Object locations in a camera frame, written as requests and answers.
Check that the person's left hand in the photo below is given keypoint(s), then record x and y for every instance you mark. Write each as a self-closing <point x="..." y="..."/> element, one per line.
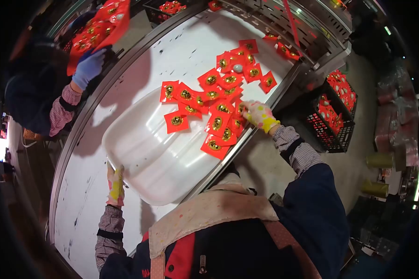
<point x="116" y="190"/>

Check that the person's right hand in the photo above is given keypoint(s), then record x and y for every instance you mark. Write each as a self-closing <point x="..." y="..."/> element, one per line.
<point x="261" y="115"/>

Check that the person's right fingers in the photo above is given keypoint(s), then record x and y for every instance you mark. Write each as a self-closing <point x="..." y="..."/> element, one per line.
<point x="247" y="108"/>

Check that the person's left fingers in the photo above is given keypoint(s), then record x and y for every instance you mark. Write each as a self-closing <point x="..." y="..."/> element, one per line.
<point x="120" y="171"/>

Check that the white plastic tub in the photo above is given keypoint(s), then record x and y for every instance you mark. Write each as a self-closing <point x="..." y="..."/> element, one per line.
<point x="160" y="153"/>

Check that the pile of red gold-print packets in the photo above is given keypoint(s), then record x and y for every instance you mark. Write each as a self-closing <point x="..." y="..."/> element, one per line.
<point x="223" y="87"/>

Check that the small white round piece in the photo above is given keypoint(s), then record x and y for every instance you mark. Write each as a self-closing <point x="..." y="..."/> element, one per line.
<point x="237" y="68"/>

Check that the black wrist band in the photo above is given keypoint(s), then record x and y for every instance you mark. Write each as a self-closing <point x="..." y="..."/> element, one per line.
<point x="110" y="234"/>
<point x="292" y="150"/>

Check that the black crate of red packets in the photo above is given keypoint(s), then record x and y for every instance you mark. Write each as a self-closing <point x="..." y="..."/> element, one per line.
<point x="331" y="115"/>

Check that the grey metal conveyor machine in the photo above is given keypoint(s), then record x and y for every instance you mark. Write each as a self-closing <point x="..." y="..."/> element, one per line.
<point x="300" y="31"/>

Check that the person's body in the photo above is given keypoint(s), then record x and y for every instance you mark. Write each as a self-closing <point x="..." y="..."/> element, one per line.
<point x="237" y="247"/>

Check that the olive film roll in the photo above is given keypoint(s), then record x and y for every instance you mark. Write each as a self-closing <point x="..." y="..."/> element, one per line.
<point x="380" y="161"/>
<point x="374" y="188"/>

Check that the stack of plastic-wrapped goods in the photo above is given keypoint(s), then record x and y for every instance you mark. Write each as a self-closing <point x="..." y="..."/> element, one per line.
<point x="398" y="118"/>

